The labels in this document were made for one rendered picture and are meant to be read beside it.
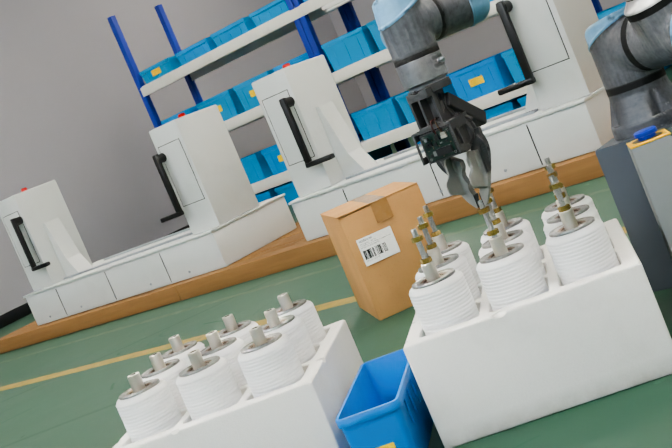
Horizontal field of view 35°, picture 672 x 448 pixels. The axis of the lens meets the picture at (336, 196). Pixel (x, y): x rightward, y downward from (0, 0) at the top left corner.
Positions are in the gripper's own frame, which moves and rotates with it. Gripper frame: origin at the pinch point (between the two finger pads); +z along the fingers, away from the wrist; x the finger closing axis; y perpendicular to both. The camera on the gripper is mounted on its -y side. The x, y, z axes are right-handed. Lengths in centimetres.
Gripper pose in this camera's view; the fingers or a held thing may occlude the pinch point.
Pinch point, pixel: (480, 197)
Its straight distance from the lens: 171.6
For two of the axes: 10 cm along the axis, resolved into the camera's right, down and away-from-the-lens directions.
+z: 3.9, 9.2, 0.8
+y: -4.9, 2.8, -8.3
